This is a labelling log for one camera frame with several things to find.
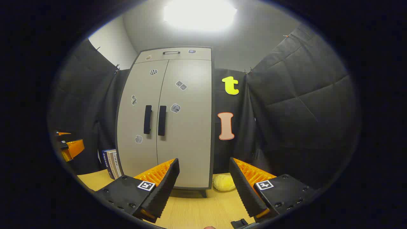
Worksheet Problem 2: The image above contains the grey double-door shoe cabinet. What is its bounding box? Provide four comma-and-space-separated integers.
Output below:
115, 47, 214, 198

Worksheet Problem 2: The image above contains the grey cabinet drawer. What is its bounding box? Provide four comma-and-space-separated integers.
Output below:
135, 47, 212, 64

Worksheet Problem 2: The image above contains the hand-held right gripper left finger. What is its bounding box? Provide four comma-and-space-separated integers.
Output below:
94, 158, 180, 224

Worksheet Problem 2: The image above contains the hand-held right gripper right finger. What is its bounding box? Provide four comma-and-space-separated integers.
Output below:
229, 157, 317, 223

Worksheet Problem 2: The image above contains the grey cabinet door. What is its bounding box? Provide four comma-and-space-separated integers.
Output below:
156, 59, 213, 189
116, 60, 169, 178

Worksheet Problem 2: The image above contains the black backdrop cloth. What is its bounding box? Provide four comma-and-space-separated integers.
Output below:
48, 24, 361, 191

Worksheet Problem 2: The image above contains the yellow round sponge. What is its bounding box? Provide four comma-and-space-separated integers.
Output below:
212, 174, 236, 191

